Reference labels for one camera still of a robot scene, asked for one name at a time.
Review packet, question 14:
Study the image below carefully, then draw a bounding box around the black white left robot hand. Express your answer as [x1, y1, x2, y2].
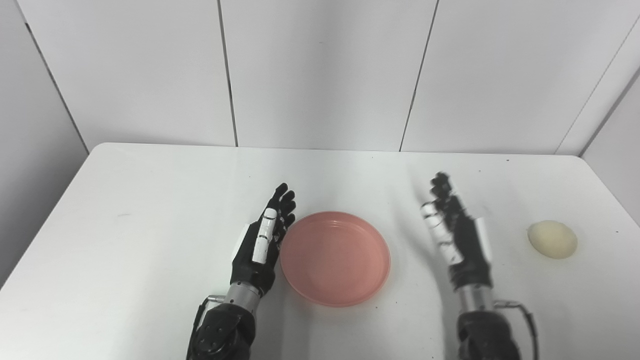
[230, 182, 297, 297]

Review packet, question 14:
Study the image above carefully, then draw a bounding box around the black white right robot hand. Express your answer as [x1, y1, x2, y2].
[420, 172, 494, 292]

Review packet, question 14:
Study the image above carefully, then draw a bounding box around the pink round plate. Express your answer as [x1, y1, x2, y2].
[280, 211, 392, 308]

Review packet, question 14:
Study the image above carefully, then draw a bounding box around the white steamed bun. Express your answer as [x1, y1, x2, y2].
[527, 220, 578, 260]

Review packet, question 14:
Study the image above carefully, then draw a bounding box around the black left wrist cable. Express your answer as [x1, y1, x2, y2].
[186, 295, 226, 360]

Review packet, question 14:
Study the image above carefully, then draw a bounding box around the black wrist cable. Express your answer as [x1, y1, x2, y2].
[494, 299, 540, 360]
[186, 295, 226, 360]

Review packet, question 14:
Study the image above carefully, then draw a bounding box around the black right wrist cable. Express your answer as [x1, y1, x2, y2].
[494, 299, 540, 360]

